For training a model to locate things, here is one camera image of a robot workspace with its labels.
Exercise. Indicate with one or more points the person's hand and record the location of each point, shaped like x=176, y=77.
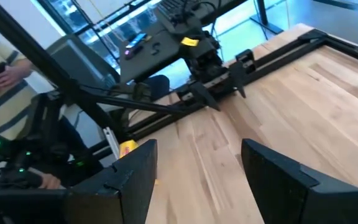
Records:
x=50, y=182
x=11, y=76

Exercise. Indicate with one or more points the black aluminium rig frame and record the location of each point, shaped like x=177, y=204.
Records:
x=291, y=51

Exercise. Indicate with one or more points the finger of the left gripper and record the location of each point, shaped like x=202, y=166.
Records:
x=204, y=95
x=238, y=76

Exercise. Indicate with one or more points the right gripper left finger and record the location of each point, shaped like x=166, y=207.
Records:
x=110, y=199

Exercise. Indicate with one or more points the silver aluminium bracket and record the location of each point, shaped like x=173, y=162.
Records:
x=112, y=143

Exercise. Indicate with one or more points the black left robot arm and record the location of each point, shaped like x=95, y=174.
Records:
x=197, y=28

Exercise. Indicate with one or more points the yellow tape piece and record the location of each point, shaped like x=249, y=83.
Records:
x=190, y=41

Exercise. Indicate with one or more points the blue handheld device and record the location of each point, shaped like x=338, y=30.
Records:
x=135, y=40

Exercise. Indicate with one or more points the person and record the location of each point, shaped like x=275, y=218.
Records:
x=8, y=109

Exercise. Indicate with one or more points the yellow Corn Pops cereal box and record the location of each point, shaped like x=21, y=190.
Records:
x=127, y=147

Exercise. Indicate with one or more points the black keyboard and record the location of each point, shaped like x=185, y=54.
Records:
x=179, y=7

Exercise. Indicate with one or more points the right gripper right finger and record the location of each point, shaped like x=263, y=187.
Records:
x=284, y=193

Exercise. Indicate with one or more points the large black-framed window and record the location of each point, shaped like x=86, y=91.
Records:
x=73, y=12

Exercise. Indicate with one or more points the dark blue stool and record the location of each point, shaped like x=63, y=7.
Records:
x=157, y=87

